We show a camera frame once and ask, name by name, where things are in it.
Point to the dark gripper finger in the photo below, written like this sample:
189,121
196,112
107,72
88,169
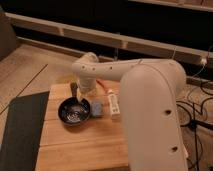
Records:
74,88

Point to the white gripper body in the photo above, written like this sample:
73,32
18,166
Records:
86,88

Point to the black ceramic bowl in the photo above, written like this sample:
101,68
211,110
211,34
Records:
73,112

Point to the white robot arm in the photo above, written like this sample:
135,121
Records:
147,102

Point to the orange red pen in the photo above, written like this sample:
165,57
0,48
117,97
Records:
102,84

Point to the blue sponge block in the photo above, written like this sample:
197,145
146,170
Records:
96,109

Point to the white tube with label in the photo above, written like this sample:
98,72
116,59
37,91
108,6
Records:
113,104

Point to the wooden bamboo board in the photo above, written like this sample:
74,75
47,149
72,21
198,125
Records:
95,145

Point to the dark grey mat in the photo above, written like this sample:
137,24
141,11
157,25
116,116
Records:
22,133

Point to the dark couch corner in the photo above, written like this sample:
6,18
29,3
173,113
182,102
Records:
8,39

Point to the white power plug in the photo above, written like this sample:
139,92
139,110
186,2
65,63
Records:
203,61

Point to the white shelf rail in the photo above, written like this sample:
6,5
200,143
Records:
133,44

